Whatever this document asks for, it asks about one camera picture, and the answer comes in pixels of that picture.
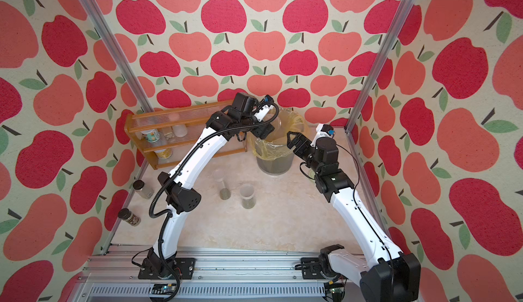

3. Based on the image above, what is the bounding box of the short clear jar with beans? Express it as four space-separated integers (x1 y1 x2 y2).
240 184 256 209

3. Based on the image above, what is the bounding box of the grey bin with yellow bag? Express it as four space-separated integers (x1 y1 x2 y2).
247 108 309 175

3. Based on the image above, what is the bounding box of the white bottle on shelf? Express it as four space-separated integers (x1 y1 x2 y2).
168 113 188 138

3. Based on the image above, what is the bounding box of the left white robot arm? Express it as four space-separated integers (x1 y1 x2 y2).
132 93 279 282

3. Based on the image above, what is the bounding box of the small circuit board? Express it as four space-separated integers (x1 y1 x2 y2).
151 284 178 295

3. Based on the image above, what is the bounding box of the green jar lid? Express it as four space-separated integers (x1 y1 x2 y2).
306 170 315 181

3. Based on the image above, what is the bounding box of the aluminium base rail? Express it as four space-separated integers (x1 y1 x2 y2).
73 245 422 302

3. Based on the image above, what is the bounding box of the right aluminium frame post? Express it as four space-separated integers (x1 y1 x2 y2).
345 0 417 136

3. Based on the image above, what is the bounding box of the aluminium frame post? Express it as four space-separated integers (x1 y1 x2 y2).
345 0 417 136
79 0 154 113

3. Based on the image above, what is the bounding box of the white printed cup on shelf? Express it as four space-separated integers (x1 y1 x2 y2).
141 129 161 143

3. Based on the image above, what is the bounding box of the yellow can on shelf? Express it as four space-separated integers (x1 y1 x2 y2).
155 148 172 160

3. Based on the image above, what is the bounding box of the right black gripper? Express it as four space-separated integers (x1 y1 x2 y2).
289 130 321 179

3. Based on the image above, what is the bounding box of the tall clear jar with beans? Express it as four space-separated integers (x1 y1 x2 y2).
212 169 231 201

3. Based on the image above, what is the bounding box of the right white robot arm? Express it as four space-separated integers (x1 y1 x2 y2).
287 126 422 301

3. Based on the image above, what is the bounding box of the orange wooden shelf rack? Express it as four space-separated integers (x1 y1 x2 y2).
124 100 232 170

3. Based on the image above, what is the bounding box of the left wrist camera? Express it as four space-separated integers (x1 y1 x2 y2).
254 95 279 122

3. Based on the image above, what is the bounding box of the left aluminium frame post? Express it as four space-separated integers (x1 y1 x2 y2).
79 0 154 113

